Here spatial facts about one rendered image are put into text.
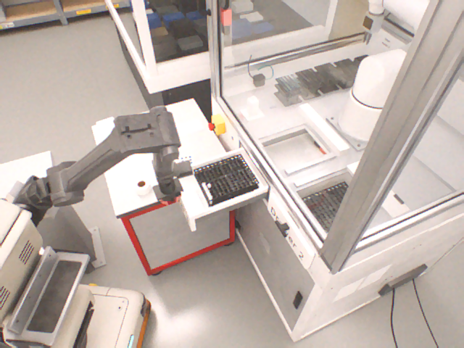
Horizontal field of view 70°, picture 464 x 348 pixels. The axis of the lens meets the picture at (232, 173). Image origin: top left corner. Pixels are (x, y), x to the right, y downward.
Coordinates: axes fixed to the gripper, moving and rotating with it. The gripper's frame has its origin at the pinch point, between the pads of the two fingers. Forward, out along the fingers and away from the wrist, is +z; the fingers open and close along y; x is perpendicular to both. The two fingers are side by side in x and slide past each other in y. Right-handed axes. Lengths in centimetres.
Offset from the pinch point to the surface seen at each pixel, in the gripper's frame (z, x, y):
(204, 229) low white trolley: 55, 13, 15
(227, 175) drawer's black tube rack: 0.1, 2.8, 25.2
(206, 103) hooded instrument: 31, 85, 47
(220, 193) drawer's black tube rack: -0.1, -4.8, 18.6
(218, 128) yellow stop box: 2.4, 31.9, 33.9
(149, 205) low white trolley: 14.9, 12.8, -8.2
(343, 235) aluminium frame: -26, -49, 37
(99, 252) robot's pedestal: 88, 45, -47
